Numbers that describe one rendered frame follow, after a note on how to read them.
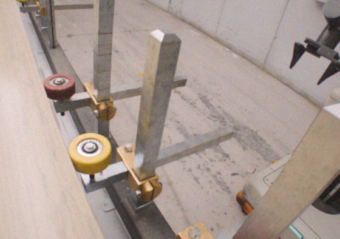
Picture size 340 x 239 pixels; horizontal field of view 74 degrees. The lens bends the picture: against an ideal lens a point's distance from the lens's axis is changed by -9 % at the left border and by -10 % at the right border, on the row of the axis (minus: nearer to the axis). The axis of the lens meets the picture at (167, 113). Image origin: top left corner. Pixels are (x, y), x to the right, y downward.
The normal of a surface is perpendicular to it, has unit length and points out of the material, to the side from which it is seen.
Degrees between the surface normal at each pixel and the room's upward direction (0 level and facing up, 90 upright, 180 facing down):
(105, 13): 90
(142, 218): 0
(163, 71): 90
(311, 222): 0
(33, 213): 0
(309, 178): 90
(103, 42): 90
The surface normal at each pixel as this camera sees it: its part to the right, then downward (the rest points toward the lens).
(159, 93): 0.53, 0.58
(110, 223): 0.16, -0.78
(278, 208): -0.84, 0.22
